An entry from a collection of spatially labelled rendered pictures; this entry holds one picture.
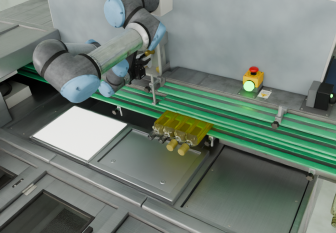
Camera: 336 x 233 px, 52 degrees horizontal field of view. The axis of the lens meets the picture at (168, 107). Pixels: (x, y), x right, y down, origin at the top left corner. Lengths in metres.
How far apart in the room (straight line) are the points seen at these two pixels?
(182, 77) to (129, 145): 0.43
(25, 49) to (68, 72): 1.06
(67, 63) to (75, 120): 0.89
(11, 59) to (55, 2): 0.42
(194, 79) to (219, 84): 0.13
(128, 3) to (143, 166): 0.72
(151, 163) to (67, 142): 0.48
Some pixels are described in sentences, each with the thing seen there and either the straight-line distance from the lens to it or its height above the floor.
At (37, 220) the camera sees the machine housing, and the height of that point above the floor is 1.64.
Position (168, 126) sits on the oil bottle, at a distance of 1.55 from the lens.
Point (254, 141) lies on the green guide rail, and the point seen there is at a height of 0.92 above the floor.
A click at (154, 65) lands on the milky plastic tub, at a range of 1.82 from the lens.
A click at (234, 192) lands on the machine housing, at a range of 1.52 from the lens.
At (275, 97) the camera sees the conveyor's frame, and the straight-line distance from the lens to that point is 1.52.
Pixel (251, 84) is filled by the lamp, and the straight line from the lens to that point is 1.50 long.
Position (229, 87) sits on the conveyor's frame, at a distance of 1.57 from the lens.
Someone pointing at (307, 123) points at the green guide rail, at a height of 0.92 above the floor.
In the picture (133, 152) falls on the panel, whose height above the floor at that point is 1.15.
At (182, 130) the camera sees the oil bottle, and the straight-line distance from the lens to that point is 1.52.
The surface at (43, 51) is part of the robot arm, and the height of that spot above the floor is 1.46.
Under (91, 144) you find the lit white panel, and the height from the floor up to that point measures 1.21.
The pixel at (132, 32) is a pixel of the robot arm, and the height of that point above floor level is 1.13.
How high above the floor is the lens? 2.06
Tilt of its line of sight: 42 degrees down
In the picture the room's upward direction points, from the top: 134 degrees counter-clockwise
